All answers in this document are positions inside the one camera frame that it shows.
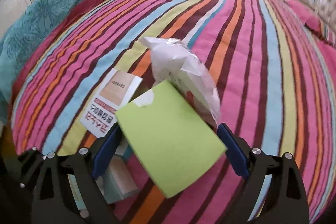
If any teal cartoon box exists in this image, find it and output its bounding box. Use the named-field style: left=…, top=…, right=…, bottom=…
left=96, top=138, right=138, bottom=204

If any plain lime green box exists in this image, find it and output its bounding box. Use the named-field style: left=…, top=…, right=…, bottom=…
left=116, top=81, right=226, bottom=198

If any white plastic bag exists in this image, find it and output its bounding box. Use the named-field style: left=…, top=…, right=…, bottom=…
left=139, top=37, right=221, bottom=128

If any white red text card box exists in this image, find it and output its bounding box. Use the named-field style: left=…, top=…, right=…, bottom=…
left=80, top=69, right=142, bottom=138

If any striped colourful bed sheet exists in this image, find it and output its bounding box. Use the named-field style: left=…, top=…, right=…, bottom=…
left=3, top=0, right=335, bottom=222

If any pink striped pillow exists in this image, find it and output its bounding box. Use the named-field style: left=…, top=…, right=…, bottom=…
left=315, top=39, right=335, bottom=81

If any far pink pillow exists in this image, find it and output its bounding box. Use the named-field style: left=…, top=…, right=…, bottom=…
left=285, top=0, right=335, bottom=48

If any teal patterned blanket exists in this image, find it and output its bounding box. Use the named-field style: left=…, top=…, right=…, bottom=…
left=1, top=0, right=83, bottom=125

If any tufted beige headboard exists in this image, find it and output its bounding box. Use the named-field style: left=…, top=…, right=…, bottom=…
left=316, top=0, right=336, bottom=30

